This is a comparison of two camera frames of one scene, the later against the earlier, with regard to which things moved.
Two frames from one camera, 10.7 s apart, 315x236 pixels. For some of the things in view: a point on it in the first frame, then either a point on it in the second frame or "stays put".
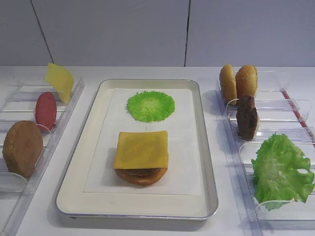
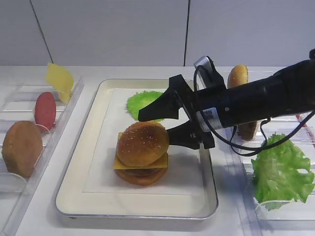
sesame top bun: [228, 84] -> [142, 144]
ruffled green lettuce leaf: [278, 182] stays put
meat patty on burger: [142, 172] stays put
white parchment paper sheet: [182, 177] stays put
